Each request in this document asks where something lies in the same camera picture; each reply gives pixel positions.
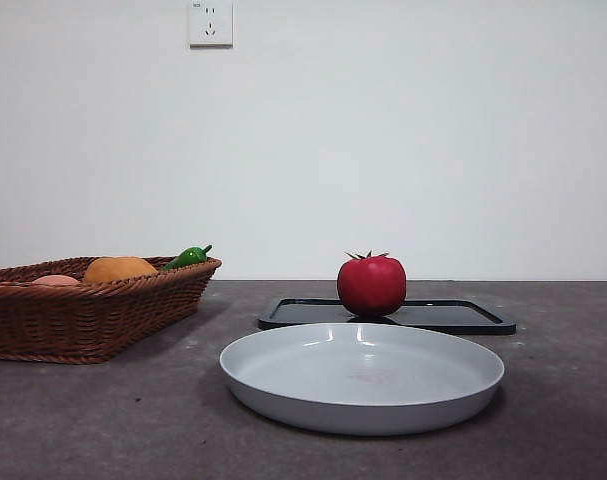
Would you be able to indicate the red tomato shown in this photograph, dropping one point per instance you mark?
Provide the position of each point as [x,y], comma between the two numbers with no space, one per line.
[370,285]

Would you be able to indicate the green chili pepper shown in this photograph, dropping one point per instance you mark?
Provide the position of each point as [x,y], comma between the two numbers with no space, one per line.
[185,257]

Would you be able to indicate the grey round plate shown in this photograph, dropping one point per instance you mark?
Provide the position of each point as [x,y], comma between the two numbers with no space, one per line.
[358,380]

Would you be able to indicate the black rectangular tray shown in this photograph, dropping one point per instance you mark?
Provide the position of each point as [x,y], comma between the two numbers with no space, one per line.
[458,317]

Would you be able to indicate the orange round fruit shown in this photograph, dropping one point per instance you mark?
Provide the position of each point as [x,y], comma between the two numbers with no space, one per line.
[118,269]

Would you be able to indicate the brown wicker basket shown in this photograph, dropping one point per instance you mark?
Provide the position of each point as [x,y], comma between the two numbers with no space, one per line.
[83,320]

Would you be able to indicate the pink round vegetable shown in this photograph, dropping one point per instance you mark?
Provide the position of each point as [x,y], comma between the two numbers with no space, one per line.
[55,280]

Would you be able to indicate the white wall socket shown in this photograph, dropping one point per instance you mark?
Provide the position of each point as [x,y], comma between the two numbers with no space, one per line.
[211,25]

